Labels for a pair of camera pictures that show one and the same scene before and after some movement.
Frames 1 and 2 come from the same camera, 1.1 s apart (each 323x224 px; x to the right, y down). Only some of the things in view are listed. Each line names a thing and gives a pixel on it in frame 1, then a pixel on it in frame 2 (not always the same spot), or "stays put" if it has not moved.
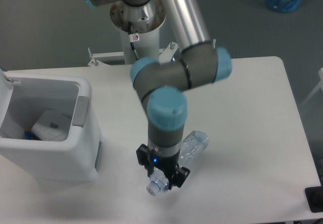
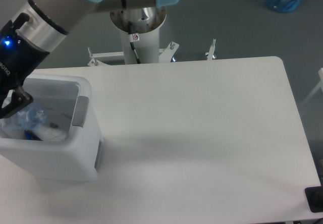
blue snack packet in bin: x=30 y=135 stays put
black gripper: x=150 y=158 to x=18 y=56
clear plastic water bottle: x=193 y=145 to x=33 y=117
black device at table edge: x=314 y=197 stays put
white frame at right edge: x=320 y=72 stays put
